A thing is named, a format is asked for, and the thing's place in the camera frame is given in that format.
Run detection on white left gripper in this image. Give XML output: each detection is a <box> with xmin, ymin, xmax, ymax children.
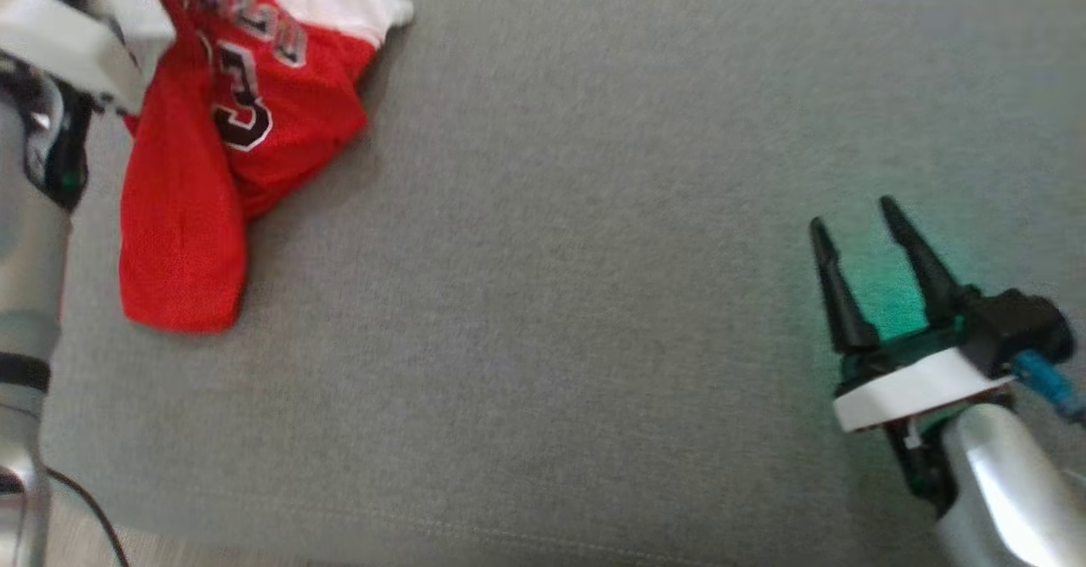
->
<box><xmin>0</xmin><ymin>0</ymin><xmax>175</xmax><ymax>114</ymax></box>

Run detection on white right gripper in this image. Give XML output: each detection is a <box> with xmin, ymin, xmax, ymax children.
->
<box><xmin>809</xmin><ymin>197</ymin><xmax>1016</xmax><ymax>434</ymax></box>

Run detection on red and white basketball jersey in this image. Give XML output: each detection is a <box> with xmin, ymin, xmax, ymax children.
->
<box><xmin>119</xmin><ymin>0</ymin><xmax>415</xmax><ymax>333</ymax></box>

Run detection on large grey sofa seat cushion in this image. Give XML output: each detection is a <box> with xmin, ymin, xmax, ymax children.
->
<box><xmin>38</xmin><ymin>0</ymin><xmax>1086</xmax><ymax>567</ymax></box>

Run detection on thin black cable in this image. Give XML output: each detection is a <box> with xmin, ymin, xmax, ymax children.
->
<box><xmin>47</xmin><ymin>465</ymin><xmax>130</xmax><ymax>567</ymax></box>

